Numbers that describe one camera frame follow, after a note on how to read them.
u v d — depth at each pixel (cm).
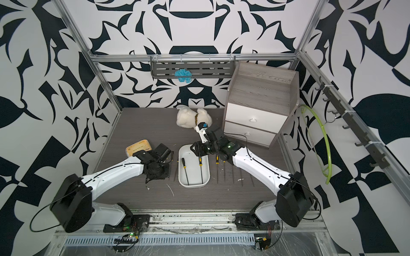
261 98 82
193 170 91
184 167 91
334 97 64
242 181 87
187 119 102
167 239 71
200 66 94
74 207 41
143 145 97
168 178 74
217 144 60
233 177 89
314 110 77
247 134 95
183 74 91
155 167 66
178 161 87
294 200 41
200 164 93
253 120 83
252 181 87
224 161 94
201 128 70
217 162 94
